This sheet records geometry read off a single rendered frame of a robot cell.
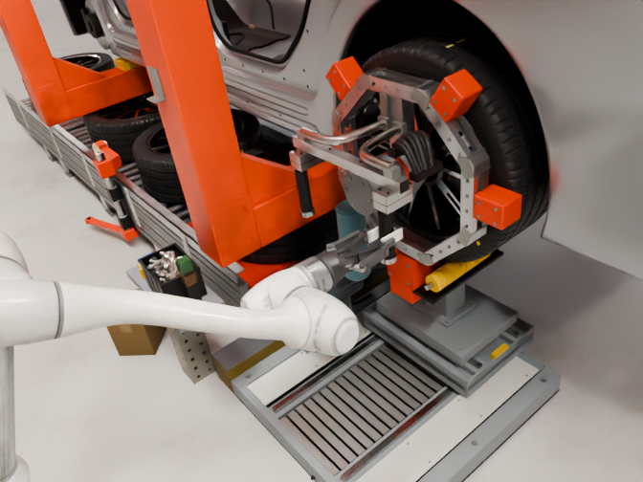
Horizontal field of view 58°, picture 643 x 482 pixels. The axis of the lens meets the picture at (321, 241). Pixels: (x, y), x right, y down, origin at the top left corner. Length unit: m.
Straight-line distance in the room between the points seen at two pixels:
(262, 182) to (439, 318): 0.77
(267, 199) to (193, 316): 0.94
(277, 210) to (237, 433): 0.79
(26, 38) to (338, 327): 2.77
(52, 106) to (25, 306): 2.66
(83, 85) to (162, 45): 2.03
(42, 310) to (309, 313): 0.46
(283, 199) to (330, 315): 0.94
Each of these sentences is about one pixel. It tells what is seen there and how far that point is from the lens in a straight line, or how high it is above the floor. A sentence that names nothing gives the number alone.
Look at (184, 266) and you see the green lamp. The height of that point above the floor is 0.65.
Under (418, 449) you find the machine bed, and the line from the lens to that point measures 1.92.
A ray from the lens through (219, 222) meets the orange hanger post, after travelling 1.87.
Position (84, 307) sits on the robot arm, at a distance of 1.07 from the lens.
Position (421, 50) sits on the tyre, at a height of 1.18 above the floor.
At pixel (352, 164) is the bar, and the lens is 1.46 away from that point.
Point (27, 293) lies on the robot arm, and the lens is 1.05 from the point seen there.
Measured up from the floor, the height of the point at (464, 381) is 0.17.
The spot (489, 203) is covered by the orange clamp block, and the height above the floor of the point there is 0.88.
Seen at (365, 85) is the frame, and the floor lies 1.09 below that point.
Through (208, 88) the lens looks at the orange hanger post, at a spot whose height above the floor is 1.11.
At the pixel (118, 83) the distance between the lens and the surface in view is 3.72.
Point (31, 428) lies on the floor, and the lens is 2.50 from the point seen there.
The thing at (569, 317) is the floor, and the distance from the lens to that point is 2.49.
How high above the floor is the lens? 1.64
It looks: 34 degrees down
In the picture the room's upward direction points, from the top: 9 degrees counter-clockwise
